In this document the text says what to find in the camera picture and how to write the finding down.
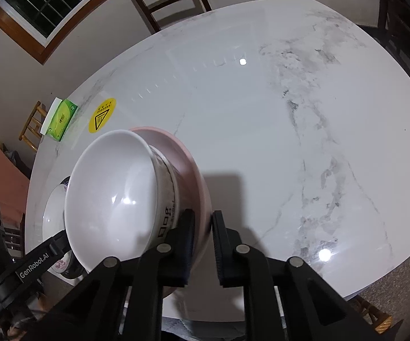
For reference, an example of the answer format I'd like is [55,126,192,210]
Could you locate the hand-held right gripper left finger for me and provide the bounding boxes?
[43,209,196,341]

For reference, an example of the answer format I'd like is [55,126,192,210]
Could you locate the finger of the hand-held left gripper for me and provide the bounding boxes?
[48,230,71,257]

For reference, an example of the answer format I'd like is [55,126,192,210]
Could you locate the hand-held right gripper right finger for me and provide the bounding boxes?
[212,210,372,341]

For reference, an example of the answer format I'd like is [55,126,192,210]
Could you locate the white floral plate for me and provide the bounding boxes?
[43,181,76,274]

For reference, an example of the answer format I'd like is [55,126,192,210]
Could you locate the large blue patterned plate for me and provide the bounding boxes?
[61,176,85,281]

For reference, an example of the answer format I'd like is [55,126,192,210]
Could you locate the large pink bowl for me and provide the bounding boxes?
[129,126,213,299]

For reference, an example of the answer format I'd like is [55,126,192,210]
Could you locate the white bowl with blue print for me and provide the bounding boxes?
[65,130,182,272]

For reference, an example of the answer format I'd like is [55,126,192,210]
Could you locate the grey quilted cloth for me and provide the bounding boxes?
[162,318,248,341]

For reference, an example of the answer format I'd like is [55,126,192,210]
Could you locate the green tissue box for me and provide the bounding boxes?
[42,97,78,142]

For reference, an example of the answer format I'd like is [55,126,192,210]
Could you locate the bamboo chair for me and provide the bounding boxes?
[18,101,49,151]
[351,295,394,334]

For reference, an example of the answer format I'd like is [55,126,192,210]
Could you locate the yellow round sticker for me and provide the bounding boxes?
[88,97,117,134]

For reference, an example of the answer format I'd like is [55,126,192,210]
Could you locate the wooden framed barred window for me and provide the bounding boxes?
[0,0,149,65]

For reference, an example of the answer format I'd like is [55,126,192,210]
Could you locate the stacked dark wooden chairs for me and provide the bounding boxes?
[356,0,410,107]

